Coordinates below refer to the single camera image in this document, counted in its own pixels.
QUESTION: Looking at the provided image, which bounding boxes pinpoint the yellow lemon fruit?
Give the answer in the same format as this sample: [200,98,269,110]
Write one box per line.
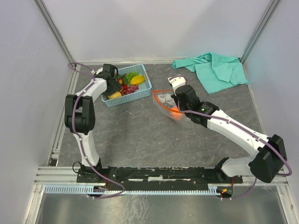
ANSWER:
[108,91,122,99]

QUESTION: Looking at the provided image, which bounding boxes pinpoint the orange peach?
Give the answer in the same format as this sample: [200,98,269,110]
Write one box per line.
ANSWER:
[170,106,184,120]

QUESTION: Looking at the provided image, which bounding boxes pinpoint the clear orange zip bag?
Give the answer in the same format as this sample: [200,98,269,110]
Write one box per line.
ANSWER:
[153,90,195,129]

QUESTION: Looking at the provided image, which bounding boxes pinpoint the yellow mango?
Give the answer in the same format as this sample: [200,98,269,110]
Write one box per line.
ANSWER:
[130,75,145,85]

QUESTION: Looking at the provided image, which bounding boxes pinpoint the light blue plastic basket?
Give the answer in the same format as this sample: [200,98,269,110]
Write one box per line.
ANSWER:
[101,64,152,107]

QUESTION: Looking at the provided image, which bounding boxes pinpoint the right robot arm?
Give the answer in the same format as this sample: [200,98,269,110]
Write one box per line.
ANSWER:
[172,85,287,183]

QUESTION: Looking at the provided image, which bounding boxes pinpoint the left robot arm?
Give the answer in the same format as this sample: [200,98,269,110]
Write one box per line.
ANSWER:
[64,64,121,182]

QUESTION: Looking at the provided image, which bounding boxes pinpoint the red strawberries with leaf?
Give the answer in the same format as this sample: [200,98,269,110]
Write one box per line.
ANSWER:
[117,75,129,90]

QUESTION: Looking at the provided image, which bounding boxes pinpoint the purple grapes bunch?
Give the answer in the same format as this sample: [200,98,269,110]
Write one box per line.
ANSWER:
[120,85,139,96]

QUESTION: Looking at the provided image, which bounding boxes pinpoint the green grapes bunch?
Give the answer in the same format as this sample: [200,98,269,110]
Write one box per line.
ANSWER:
[125,72,139,82]

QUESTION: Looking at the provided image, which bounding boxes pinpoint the teal cloth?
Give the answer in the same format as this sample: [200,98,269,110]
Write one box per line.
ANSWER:
[172,52,249,94]

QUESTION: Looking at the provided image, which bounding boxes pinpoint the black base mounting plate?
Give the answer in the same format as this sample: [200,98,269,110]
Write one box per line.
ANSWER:
[75,165,243,192]

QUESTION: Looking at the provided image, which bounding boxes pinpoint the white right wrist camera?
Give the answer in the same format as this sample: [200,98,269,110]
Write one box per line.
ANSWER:
[168,74,187,91]

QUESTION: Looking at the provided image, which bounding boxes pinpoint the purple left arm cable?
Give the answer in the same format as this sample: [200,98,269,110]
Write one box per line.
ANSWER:
[67,62,126,200]

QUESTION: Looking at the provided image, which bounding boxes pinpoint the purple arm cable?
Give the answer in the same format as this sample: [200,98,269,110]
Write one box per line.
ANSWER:
[67,62,126,200]
[168,76,292,177]

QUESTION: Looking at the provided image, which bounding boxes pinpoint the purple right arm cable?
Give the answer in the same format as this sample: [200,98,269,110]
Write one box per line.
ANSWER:
[168,76,292,177]

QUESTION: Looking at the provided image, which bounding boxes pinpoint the light blue cable duct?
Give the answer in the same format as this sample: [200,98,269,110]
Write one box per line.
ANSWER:
[44,184,222,196]

